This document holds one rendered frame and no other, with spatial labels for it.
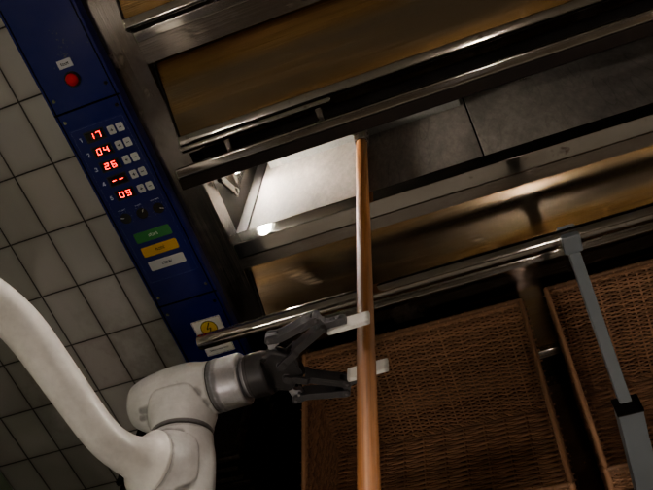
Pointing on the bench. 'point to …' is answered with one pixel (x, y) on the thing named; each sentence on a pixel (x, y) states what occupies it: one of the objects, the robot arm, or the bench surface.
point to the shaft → (365, 336)
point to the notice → (211, 331)
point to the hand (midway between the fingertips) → (364, 344)
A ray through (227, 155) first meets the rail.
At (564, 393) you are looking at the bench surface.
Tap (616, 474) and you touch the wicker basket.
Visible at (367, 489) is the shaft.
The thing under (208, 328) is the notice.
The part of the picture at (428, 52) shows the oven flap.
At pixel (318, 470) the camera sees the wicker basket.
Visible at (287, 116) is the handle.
